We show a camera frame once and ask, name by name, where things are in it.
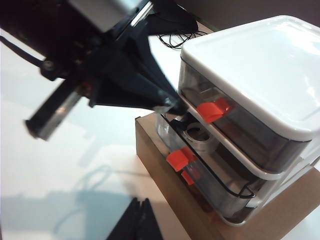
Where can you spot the transparent tape roll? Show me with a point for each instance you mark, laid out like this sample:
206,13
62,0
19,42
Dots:
200,147

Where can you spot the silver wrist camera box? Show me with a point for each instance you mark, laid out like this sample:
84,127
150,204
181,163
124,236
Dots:
105,12

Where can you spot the white drawer organizer frame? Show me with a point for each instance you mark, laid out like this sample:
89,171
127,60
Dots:
250,62

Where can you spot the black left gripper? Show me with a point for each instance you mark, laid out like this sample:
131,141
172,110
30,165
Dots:
62,50

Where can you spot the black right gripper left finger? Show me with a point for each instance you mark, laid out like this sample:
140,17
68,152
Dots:
130,227

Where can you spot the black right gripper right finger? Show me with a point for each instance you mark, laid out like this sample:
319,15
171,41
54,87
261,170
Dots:
151,230

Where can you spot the brown cardboard box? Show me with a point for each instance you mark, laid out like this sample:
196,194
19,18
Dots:
287,205

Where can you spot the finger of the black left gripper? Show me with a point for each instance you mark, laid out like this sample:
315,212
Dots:
142,57

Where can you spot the grey desk partition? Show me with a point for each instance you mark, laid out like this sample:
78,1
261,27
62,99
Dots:
250,10

